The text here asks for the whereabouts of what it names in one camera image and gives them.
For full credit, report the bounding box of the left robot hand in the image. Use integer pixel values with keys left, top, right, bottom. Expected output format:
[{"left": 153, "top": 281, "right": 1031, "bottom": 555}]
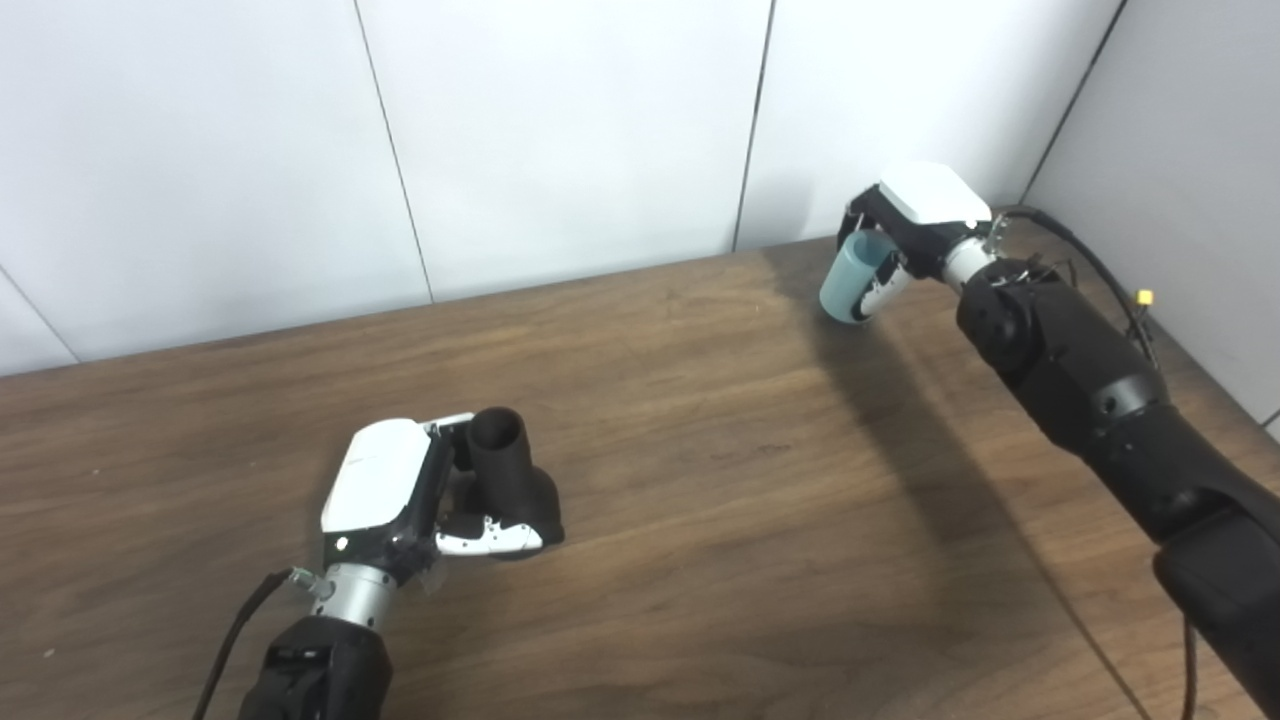
[{"left": 320, "top": 411, "right": 566, "bottom": 588}]

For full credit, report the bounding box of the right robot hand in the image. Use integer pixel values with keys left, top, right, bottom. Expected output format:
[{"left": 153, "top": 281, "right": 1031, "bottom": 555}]
[{"left": 838, "top": 162, "right": 997, "bottom": 324}]

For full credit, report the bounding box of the light blue cup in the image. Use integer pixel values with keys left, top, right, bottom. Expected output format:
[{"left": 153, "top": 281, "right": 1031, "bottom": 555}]
[{"left": 819, "top": 229, "right": 901, "bottom": 326}]

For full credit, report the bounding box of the black nozzle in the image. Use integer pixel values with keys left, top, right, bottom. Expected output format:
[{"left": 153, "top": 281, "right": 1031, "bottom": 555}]
[{"left": 450, "top": 405, "right": 565, "bottom": 562}]

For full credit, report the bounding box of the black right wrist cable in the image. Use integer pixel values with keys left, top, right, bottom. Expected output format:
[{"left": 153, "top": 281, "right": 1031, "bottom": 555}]
[{"left": 984, "top": 204, "right": 1201, "bottom": 720}]

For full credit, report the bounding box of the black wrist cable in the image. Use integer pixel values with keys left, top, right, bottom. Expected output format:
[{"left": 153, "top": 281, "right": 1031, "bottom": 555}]
[
  {"left": 190, "top": 567, "right": 327, "bottom": 720},
  {"left": 984, "top": 204, "right": 1201, "bottom": 720}
]

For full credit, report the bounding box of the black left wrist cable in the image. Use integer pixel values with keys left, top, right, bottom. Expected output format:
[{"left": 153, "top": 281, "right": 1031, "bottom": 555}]
[{"left": 190, "top": 567, "right": 327, "bottom": 720}]

